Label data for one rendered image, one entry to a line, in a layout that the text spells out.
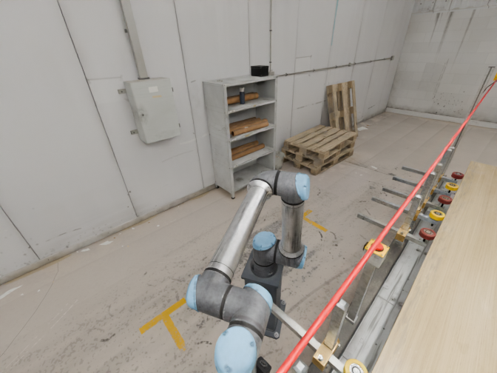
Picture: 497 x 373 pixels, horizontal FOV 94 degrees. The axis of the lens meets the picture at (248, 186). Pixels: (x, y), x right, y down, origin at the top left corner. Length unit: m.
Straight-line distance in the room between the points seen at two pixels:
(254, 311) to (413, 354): 0.76
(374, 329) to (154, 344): 1.55
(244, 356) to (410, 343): 0.82
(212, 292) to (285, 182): 0.54
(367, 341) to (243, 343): 1.01
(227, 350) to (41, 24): 2.61
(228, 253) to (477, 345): 1.05
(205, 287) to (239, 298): 0.10
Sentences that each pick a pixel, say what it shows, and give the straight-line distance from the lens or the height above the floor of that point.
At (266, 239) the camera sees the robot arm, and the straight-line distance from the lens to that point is 1.50.
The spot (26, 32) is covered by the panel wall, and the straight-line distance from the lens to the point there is 2.72.
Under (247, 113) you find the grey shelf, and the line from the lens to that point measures 3.68.
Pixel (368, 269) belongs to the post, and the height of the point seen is 1.10.
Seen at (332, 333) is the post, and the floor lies 0.97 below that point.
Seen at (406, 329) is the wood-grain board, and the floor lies 0.90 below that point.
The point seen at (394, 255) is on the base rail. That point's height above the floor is 0.70.
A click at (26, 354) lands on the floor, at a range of 2.72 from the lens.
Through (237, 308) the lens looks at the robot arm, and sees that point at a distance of 0.66.
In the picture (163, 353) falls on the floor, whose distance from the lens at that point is 2.20.
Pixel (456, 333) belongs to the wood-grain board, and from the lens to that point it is 1.39.
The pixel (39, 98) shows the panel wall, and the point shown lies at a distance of 2.74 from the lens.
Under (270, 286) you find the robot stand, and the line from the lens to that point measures 1.66.
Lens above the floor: 1.93
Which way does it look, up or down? 32 degrees down
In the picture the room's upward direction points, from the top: 2 degrees counter-clockwise
